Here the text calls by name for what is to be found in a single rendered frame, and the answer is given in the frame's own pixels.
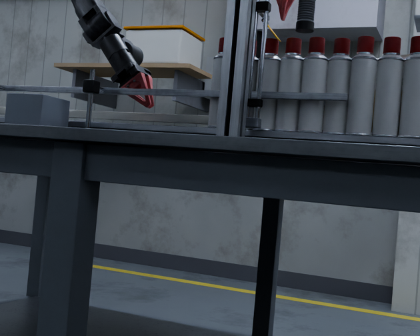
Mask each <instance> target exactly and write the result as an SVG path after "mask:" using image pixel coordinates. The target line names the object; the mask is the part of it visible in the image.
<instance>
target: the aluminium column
mask: <svg viewBox="0 0 420 336"><path fill-rule="evenodd" d="M255 9H256V0H227V14H226V22H225V36H224V45H223V60H222V68H221V83H220V91H219V106H218V114H217V129H216V135H222V136H234V137H244V136H245V125H246V116H247V102H248V93H249V78H250V70H251V55H252V47H253V32H254V24H255Z"/></svg>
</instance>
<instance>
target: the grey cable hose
mask: <svg viewBox="0 0 420 336"><path fill-rule="evenodd" d="M315 2H316V0H299V2H298V3H299V4H298V14H297V15H298V16H297V17H298V18H297V20H298V21H297V22H296V28H295V31H296V32H298V33H312V32H314V24H315V23H314V13H315V12H314V11H315V10H314V9H315Z"/></svg>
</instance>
